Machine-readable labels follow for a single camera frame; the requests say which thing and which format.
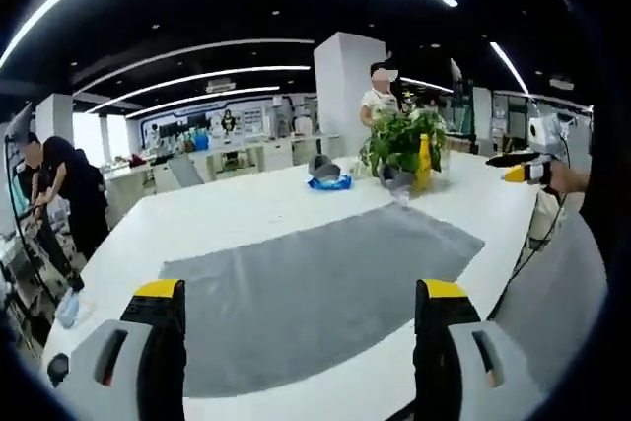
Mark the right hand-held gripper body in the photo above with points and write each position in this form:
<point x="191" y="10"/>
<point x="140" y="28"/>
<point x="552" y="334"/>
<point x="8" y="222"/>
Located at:
<point x="541" y="132"/>

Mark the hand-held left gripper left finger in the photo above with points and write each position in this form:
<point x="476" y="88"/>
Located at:
<point x="106" y="357"/>

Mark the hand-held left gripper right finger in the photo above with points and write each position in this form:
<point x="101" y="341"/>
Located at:
<point x="473" y="357"/>

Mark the grey towel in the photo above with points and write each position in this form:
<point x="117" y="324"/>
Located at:
<point x="315" y="283"/>

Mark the person's right hand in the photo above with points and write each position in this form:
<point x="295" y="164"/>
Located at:
<point x="569" y="178"/>

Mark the small black device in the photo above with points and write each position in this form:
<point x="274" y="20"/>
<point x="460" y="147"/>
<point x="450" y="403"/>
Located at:
<point x="57" y="369"/>

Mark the light blue bottle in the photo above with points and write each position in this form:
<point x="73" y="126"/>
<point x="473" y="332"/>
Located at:
<point x="69" y="307"/>

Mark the yellow bottle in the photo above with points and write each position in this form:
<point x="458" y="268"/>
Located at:
<point x="423" y="164"/>

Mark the potted green plant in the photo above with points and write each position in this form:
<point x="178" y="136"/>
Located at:
<point x="401" y="137"/>

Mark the grey crumpled cloth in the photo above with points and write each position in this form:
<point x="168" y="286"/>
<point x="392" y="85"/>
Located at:
<point x="396" y="177"/>

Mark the white pillar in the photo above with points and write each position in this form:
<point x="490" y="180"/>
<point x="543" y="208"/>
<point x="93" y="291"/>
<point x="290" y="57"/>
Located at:
<point x="345" y="86"/>

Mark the blue packet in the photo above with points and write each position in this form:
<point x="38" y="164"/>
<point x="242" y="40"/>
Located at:
<point x="331" y="183"/>

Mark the white table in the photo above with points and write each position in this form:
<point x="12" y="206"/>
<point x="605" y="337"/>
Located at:
<point x="222" y="214"/>

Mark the grey rolled cloth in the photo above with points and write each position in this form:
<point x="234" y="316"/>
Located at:
<point x="323" y="166"/>

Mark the white background counter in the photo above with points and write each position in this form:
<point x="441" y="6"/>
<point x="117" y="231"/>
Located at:
<point x="236" y="157"/>

